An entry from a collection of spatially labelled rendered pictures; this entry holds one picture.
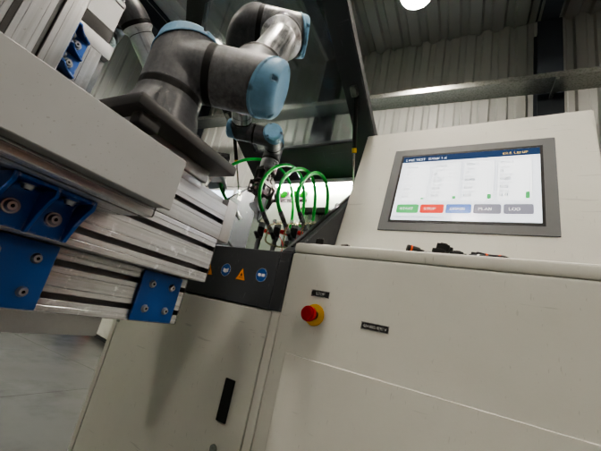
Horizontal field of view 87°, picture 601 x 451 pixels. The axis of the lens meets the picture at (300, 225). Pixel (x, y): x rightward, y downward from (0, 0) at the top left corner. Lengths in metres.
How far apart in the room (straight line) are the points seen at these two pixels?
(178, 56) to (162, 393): 0.88
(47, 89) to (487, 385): 0.74
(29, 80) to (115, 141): 0.08
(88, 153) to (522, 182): 1.04
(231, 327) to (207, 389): 0.17
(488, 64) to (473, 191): 5.74
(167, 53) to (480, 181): 0.90
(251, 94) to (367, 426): 0.68
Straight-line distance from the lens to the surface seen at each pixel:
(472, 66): 6.78
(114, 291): 0.60
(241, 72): 0.64
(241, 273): 0.95
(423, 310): 0.73
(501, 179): 1.12
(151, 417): 1.15
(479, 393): 0.72
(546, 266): 0.74
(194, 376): 1.03
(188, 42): 0.70
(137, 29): 1.30
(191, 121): 0.63
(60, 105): 0.37
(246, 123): 1.26
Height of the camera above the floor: 0.79
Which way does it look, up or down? 16 degrees up
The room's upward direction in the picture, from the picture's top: 12 degrees clockwise
